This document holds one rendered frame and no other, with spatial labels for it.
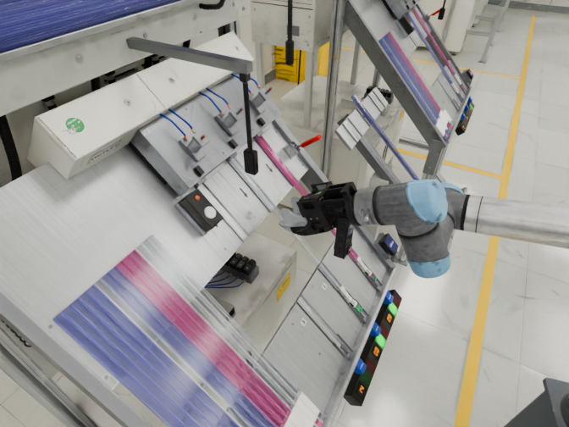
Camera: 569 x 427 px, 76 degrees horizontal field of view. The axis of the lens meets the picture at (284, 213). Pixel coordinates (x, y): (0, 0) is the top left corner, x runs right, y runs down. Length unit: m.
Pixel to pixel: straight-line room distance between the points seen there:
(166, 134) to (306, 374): 0.56
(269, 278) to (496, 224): 0.67
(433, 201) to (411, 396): 1.20
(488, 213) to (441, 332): 1.19
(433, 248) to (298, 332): 0.33
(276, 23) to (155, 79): 1.12
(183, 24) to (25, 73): 0.31
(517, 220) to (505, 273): 1.52
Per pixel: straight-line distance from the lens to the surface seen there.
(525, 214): 0.79
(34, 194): 0.68
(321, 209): 0.72
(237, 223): 0.78
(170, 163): 0.69
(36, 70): 0.63
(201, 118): 0.77
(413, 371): 1.77
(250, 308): 1.10
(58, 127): 0.64
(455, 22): 5.21
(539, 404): 1.33
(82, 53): 0.66
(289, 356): 0.80
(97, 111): 0.67
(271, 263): 1.20
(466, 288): 2.12
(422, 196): 0.64
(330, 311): 0.89
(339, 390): 0.87
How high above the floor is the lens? 1.53
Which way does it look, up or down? 42 degrees down
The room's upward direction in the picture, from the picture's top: straight up
